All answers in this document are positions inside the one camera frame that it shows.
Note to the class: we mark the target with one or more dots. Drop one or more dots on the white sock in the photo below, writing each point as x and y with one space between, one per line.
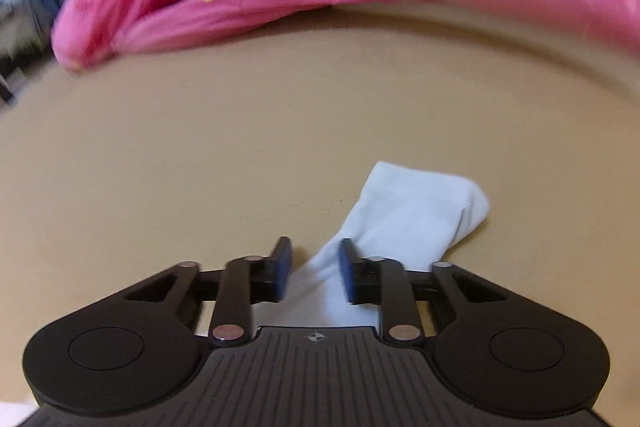
415 212

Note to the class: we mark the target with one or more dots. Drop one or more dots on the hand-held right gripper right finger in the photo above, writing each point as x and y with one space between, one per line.
346 274

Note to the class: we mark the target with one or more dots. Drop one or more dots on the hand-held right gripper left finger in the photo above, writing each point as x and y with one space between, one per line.
281 274

